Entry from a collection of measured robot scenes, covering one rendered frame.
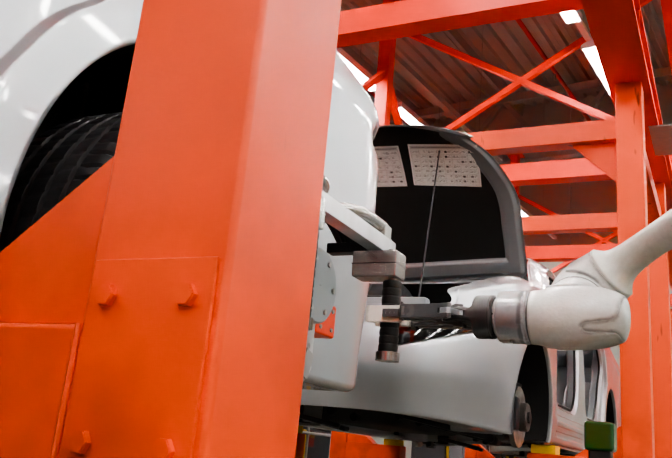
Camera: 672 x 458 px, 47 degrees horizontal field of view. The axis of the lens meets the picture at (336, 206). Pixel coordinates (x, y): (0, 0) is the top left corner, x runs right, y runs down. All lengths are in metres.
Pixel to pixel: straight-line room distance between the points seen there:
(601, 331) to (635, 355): 3.52
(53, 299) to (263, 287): 0.22
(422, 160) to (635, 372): 1.71
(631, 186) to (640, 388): 1.20
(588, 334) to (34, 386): 0.84
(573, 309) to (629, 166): 3.84
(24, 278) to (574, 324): 0.82
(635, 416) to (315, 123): 4.08
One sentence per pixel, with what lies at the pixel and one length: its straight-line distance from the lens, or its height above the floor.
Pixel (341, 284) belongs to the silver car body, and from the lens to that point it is 2.08.
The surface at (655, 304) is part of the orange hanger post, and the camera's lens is 6.83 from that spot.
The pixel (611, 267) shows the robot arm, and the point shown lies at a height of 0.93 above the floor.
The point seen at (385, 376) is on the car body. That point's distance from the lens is 3.79.
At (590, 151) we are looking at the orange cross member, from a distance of 5.26.
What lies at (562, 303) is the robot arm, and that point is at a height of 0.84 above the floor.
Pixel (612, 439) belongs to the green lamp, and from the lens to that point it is 1.18.
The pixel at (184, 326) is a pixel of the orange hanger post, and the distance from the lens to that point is 0.69.
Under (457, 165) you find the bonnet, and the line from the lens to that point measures 4.65.
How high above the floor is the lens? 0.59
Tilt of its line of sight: 17 degrees up
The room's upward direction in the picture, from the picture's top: 5 degrees clockwise
